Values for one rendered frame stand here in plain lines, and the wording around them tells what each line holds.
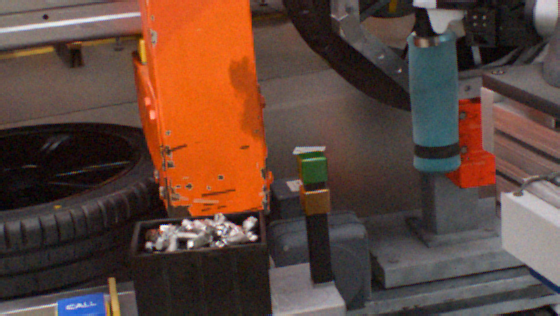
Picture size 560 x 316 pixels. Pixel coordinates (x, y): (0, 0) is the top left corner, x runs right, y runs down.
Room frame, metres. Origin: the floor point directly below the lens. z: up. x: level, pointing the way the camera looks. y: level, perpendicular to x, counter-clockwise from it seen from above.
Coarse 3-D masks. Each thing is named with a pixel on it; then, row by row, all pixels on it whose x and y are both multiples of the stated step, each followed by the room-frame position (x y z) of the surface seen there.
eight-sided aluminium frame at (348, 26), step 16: (336, 0) 2.02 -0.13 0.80; (352, 0) 2.01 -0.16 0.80; (336, 16) 2.03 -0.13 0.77; (352, 16) 2.01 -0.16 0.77; (336, 32) 2.04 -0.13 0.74; (352, 32) 2.01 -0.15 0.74; (368, 32) 2.02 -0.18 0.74; (368, 48) 2.02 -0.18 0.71; (384, 48) 2.02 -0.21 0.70; (528, 48) 2.13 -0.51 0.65; (544, 48) 2.08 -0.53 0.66; (384, 64) 2.02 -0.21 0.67; (400, 64) 2.03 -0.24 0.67; (528, 64) 2.08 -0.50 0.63; (400, 80) 2.03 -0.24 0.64; (464, 80) 2.05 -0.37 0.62; (480, 80) 2.06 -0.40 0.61; (464, 96) 2.05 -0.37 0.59
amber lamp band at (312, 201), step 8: (304, 192) 1.53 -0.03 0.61; (312, 192) 1.53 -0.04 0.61; (320, 192) 1.53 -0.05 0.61; (328, 192) 1.54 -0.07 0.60; (304, 200) 1.53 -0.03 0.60; (312, 200) 1.53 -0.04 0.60; (320, 200) 1.53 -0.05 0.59; (328, 200) 1.54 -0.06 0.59; (304, 208) 1.54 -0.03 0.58; (312, 208) 1.53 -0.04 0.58; (320, 208) 1.53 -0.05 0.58; (328, 208) 1.54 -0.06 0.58
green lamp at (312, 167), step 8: (312, 152) 1.56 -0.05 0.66; (320, 152) 1.56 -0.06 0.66; (296, 160) 1.56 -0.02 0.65; (304, 160) 1.53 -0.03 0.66; (312, 160) 1.53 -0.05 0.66; (320, 160) 1.53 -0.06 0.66; (304, 168) 1.53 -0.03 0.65; (312, 168) 1.53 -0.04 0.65; (320, 168) 1.53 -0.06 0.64; (304, 176) 1.53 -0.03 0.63; (312, 176) 1.53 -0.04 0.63; (320, 176) 1.53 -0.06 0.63; (328, 176) 1.54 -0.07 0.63
